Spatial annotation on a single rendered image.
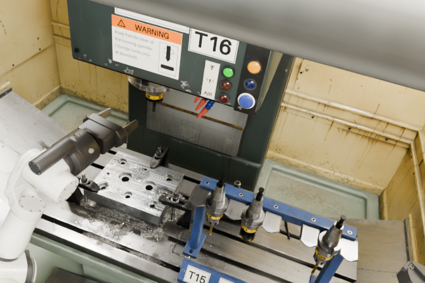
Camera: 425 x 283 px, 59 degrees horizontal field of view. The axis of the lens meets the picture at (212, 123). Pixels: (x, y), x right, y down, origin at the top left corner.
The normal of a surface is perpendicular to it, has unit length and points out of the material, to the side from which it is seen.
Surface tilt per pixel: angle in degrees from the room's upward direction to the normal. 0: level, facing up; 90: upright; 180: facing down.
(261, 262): 0
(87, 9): 90
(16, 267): 35
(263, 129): 90
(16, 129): 24
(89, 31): 90
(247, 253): 0
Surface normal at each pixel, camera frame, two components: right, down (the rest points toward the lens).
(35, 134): 0.50, -0.59
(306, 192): 0.14, -0.78
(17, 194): 0.95, -0.20
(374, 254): -0.25, -0.83
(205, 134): -0.33, 0.57
